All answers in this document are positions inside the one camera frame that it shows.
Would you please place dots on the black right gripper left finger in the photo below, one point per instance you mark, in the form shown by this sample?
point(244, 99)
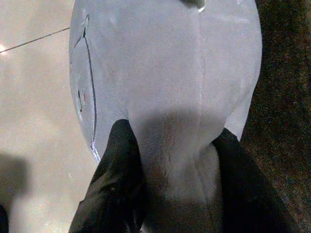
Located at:
point(114, 174)

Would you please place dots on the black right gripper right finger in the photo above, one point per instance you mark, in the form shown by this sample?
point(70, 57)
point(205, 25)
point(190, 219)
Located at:
point(245, 184)

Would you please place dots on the grey plush pillow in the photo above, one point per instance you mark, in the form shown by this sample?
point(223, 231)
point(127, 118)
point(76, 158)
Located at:
point(167, 80)

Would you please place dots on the dark brown rug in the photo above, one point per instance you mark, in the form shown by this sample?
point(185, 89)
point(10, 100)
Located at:
point(279, 97)

